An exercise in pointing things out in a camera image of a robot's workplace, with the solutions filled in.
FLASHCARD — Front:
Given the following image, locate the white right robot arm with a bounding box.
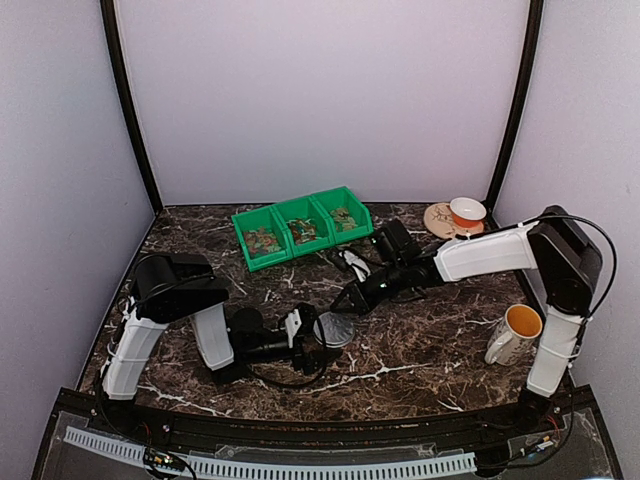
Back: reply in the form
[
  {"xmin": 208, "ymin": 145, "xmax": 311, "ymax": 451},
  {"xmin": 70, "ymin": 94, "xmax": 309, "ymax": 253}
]
[{"xmin": 330, "ymin": 205, "xmax": 603, "ymax": 434}]

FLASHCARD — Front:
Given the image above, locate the grey slotted cable duct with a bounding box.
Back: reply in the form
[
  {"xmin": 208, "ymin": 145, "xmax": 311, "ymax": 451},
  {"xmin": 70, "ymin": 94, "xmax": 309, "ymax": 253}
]
[{"xmin": 63, "ymin": 426, "xmax": 477, "ymax": 479}]

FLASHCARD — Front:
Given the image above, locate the left black frame post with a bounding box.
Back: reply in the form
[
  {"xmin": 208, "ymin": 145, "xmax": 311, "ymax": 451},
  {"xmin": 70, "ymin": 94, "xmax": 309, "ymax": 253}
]
[{"xmin": 99, "ymin": 0, "xmax": 164, "ymax": 215}]

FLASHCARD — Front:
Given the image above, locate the white mug orange inside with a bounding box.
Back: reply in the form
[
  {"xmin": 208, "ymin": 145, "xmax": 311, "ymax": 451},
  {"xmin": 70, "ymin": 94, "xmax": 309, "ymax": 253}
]
[{"xmin": 484, "ymin": 304, "xmax": 543, "ymax": 366}]

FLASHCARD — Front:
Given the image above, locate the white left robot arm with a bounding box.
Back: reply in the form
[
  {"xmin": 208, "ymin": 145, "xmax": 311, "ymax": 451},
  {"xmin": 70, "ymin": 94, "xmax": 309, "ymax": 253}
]
[{"xmin": 96, "ymin": 253, "xmax": 339, "ymax": 436}]

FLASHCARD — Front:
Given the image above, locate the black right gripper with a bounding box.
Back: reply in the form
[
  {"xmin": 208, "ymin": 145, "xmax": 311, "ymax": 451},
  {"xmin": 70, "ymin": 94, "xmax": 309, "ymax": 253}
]
[{"xmin": 331, "ymin": 260, "xmax": 409, "ymax": 317}]

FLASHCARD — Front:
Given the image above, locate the clear round plastic lid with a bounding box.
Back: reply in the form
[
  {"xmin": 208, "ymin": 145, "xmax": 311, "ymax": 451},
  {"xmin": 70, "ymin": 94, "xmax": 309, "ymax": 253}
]
[{"xmin": 313, "ymin": 312, "xmax": 355, "ymax": 349}]

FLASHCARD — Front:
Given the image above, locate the green bin with star candies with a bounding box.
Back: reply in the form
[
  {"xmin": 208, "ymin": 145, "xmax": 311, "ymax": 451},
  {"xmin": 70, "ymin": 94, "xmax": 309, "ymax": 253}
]
[{"xmin": 232, "ymin": 206, "xmax": 293, "ymax": 272}]

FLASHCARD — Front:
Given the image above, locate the green bin with lollipops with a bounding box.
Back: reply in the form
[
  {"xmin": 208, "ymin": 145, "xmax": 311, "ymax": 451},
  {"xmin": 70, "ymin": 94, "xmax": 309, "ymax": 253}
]
[{"xmin": 275, "ymin": 197, "xmax": 332, "ymax": 257}]

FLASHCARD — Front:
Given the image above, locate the right black frame post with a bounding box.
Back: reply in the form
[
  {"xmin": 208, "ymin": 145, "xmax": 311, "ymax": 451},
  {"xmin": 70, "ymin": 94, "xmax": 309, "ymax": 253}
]
[{"xmin": 484, "ymin": 0, "xmax": 545, "ymax": 213}]

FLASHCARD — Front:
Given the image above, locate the orange and white bowl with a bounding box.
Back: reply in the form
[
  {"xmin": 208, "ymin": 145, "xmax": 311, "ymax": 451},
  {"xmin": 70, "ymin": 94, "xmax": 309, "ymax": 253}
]
[{"xmin": 449, "ymin": 197, "xmax": 487, "ymax": 229}]

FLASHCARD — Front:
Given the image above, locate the black frame post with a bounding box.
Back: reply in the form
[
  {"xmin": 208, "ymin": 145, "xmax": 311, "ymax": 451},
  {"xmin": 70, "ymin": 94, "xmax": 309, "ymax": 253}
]
[
  {"xmin": 99, "ymin": 0, "xmax": 164, "ymax": 215},
  {"xmin": 484, "ymin": 0, "xmax": 545, "ymax": 213}
]

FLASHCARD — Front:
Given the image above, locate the green bin with popsicle candies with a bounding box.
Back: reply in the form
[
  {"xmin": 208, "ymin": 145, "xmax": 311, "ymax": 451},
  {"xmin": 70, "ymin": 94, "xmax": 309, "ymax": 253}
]
[{"xmin": 312, "ymin": 186, "xmax": 373, "ymax": 244}]

